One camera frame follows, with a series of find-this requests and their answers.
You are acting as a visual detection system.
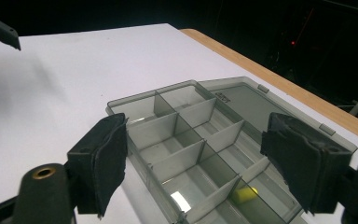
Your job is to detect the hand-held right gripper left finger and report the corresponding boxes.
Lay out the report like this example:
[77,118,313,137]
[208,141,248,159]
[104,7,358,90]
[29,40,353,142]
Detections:
[66,112,130,218]

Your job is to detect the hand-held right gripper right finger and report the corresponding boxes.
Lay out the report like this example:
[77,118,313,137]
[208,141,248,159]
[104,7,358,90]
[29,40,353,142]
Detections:
[259,111,354,216]

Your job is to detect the yellow foam earplugs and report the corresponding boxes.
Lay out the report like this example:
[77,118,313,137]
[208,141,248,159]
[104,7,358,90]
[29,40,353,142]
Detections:
[231,186,259,205]

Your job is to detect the grey transparent compartment box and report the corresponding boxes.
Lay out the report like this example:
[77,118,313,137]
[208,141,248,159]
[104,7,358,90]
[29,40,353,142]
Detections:
[105,76,358,224]

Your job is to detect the white table board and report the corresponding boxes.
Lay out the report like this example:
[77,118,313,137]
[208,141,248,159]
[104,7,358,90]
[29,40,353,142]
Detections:
[0,22,358,224]

